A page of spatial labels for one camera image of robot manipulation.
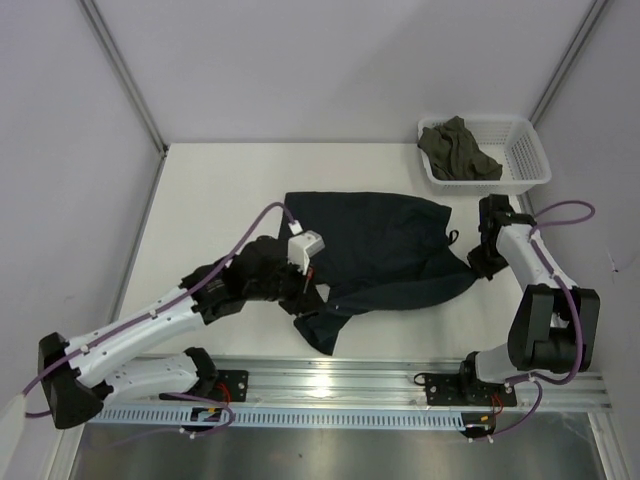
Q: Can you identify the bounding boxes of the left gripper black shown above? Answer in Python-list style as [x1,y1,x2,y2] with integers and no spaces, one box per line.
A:
[246,257,325,317]

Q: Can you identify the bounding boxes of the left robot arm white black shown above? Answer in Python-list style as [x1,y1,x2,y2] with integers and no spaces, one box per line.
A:
[38,231,324,430]

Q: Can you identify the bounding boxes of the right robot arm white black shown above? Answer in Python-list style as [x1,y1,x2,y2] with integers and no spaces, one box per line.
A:
[456,194,600,404]

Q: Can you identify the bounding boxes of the olive green shorts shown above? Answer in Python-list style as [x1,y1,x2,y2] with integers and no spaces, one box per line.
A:
[417,116,503,181]

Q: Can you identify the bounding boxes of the white plastic basket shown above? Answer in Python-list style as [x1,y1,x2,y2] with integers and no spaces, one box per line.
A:
[419,115,552,196]

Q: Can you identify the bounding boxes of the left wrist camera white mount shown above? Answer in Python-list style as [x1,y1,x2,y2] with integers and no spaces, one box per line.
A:
[287,220,325,275]

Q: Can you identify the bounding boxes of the aluminium mounting rail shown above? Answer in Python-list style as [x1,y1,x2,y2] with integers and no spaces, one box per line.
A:
[67,354,614,414]

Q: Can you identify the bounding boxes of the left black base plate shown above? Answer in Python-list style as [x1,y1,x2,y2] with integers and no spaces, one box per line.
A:
[158,370,249,403]

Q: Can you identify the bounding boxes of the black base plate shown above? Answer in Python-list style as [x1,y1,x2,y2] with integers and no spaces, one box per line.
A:
[413,372,517,407]
[158,370,249,403]

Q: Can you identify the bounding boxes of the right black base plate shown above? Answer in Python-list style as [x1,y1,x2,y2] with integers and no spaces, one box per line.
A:
[413,372,517,407]

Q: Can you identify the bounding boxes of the white slotted cable duct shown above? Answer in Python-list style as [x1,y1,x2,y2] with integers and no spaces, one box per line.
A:
[92,404,465,431]

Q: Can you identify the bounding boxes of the right aluminium frame post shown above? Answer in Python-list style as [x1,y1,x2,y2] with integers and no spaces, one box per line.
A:
[528,0,614,127]

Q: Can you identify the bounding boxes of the aluminium frame post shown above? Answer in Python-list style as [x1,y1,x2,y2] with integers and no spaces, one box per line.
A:
[76,0,168,155]
[528,0,614,127]

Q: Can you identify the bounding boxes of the left aluminium frame post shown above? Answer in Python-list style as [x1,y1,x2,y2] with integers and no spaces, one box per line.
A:
[76,0,168,155]

